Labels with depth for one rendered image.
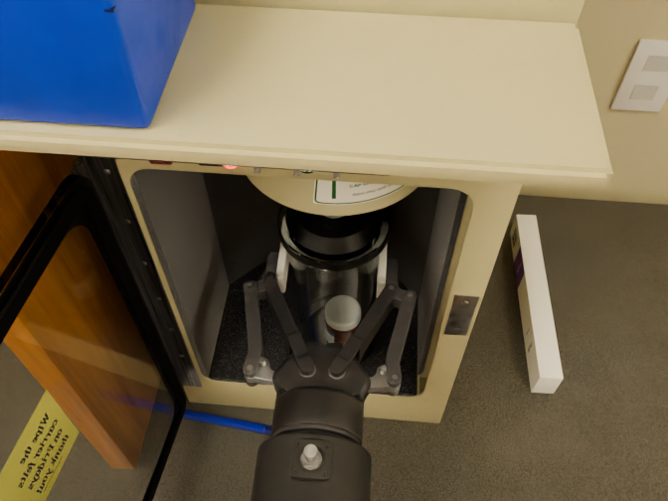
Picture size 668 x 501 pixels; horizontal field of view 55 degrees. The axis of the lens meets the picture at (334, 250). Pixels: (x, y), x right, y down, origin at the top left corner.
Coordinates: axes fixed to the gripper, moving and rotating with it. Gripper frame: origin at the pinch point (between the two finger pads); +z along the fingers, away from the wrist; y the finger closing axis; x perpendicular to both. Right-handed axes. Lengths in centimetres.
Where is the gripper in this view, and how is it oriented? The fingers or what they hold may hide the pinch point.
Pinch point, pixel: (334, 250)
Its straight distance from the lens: 64.2
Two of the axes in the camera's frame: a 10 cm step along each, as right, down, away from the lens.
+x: 0.0, 6.1, 7.9
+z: 0.7, -7.9, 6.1
